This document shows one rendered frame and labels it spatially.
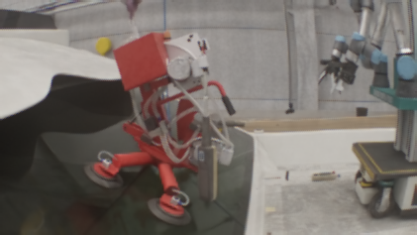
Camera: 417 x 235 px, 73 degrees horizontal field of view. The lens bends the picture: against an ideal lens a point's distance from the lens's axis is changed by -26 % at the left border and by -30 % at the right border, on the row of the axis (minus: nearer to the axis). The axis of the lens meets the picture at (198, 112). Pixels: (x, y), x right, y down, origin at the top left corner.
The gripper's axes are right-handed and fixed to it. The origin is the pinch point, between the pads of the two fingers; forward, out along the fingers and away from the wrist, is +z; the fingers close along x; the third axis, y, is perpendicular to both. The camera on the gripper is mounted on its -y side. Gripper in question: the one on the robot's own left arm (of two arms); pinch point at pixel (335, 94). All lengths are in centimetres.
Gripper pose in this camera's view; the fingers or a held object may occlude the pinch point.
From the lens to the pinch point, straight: 181.3
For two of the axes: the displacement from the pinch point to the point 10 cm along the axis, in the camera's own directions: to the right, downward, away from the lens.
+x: 6.7, -0.8, 7.3
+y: 6.7, 5.0, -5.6
